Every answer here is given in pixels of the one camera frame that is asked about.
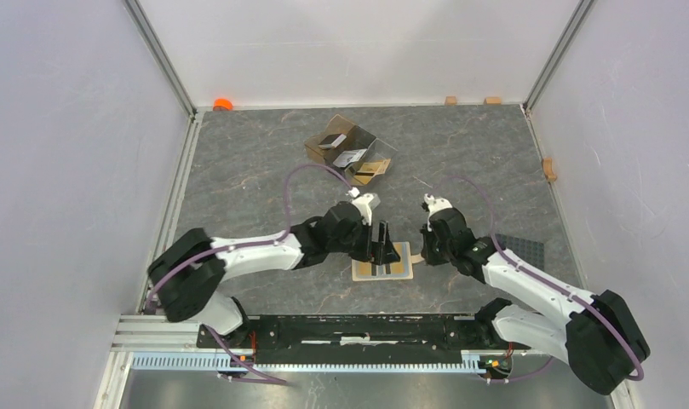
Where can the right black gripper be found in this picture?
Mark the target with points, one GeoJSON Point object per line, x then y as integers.
{"type": "Point", "coordinates": [430, 259]}

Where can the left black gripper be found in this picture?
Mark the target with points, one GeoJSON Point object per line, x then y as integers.
{"type": "Point", "coordinates": [379, 252]}

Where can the beige leather card holder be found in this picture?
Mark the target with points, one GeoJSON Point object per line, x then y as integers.
{"type": "Point", "coordinates": [413, 259]}

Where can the gold VIP card stack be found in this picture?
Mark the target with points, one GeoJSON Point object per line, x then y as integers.
{"type": "Point", "coordinates": [369, 171]}

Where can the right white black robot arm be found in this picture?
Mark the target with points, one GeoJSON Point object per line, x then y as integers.
{"type": "Point", "coordinates": [596, 335]}

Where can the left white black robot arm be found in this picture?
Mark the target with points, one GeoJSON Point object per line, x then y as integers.
{"type": "Point", "coordinates": [186, 277]}

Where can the black and white card stack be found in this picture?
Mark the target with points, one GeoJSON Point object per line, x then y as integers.
{"type": "Point", "coordinates": [332, 141]}

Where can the dark grey studded baseplate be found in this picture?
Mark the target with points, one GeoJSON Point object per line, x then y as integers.
{"type": "Point", "coordinates": [530, 251]}

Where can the curved wooden block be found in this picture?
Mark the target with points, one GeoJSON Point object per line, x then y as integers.
{"type": "Point", "coordinates": [549, 170]}

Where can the small wooden block left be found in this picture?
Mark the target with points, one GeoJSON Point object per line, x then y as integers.
{"type": "Point", "coordinates": [450, 100]}

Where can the small wooden block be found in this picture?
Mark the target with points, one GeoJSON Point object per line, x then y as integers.
{"type": "Point", "coordinates": [493, 100]}
{"type": "Point", "coordinates": [450, 100]}

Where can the small wooden block right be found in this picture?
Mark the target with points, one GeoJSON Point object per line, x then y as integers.
{"type": "Point", "coordinates": [493, 100]}

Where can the orange round cap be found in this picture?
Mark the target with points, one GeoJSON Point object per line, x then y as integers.
{"type": "Point", "coordinates": [222, 104]}

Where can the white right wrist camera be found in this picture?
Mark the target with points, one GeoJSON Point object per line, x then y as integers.
{"type": "Point", "coordinates": [433, 204]}

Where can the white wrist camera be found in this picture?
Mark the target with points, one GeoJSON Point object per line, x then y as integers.
{"type": "Point", "coordinates": [365, 203]}
{"type": "Point", "coordinates": [433, 204]}

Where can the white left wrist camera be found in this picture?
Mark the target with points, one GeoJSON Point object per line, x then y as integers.
{"type": "Point", "coordinates": [365, 203]}

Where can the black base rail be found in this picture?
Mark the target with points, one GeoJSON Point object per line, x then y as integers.
{"type": "Point", "coordinates": [363, 338]}

